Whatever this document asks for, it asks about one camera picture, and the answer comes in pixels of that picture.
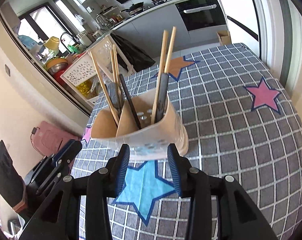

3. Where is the long wooden chopstick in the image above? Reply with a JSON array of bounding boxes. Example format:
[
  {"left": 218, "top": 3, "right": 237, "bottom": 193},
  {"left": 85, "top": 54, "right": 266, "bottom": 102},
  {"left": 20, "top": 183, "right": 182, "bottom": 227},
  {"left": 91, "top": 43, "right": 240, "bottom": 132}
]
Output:
[{"left": 89, "top": 51, "right": 119, "bottom": 126}]

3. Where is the dotted wooden chopstick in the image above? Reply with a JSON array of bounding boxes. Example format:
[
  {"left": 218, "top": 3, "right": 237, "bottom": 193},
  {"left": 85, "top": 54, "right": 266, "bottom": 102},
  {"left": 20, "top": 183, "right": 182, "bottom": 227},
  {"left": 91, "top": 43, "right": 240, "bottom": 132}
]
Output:
[{"left": 110, "top": 49, "right": 121, "bottom": 111}]

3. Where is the plain wooden chopstick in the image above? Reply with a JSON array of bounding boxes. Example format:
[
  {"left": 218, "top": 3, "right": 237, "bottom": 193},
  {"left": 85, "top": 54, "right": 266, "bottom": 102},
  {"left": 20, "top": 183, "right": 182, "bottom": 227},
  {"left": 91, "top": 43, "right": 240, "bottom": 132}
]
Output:
[
  {"left": 164, "top": 26, "right": 176, "bottom": 74},
  {"left": 151, "top": 30, "right": 168, "bottom": 125}
]

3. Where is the black handled dark spoon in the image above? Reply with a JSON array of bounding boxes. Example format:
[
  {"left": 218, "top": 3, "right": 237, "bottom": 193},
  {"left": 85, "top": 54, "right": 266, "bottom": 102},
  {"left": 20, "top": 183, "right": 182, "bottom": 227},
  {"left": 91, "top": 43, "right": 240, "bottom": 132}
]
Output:
[{"left": 119, "top": 74, "right": 141, "bottom": 129}]

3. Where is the pink plastic stool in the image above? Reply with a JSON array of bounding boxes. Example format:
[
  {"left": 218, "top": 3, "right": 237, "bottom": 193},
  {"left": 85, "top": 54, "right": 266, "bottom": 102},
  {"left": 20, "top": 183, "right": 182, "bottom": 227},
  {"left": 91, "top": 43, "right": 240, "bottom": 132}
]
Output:
[{"left": 31, "top": 121, "right": 79, "bottom": 157}]

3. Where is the beige perforated storage cart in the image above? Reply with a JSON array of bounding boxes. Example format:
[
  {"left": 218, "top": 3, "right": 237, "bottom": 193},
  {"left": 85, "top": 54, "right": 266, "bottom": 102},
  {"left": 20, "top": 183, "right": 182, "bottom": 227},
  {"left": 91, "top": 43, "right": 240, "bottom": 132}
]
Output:
[{"left": 60, "top": 35, "right": 137, "bottom": 106}]

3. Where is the beige utensil holder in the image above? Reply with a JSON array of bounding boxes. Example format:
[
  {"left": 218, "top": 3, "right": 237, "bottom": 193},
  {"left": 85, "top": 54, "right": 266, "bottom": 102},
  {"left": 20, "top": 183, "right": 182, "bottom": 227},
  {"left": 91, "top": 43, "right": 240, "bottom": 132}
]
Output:
[{"left": 88, "top": 89, "right": 188, "bottom": 161}]

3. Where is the grey checked tablecloth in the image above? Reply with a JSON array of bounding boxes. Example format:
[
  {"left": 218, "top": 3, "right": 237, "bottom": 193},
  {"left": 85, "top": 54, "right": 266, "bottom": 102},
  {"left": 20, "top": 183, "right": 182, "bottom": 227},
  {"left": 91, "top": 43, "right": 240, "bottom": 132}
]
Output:
[{"left": 71, "top": 43, "right": 302, "bottom": 239}]

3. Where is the black wok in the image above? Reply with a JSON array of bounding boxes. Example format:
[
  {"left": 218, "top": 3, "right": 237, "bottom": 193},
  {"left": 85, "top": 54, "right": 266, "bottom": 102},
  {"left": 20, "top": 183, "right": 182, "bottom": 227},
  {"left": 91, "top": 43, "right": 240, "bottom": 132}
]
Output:
[{"left": 121, "top": 2, "right": 144, "bottom": 15}]

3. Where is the black built-in oven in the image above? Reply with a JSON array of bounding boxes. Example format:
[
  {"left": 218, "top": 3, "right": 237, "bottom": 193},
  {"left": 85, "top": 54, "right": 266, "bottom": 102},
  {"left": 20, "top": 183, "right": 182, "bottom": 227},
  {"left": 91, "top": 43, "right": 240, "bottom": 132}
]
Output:
[{"left": 175, "top": 0, "right": 226, "bottom": 31}]

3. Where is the white refrigerator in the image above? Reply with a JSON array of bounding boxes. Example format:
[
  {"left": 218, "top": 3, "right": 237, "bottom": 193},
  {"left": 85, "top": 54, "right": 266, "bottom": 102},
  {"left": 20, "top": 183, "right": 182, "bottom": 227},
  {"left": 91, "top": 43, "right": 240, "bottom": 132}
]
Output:
[{"left": 220, "top": 0, "right": 259, "bottom": 55}]

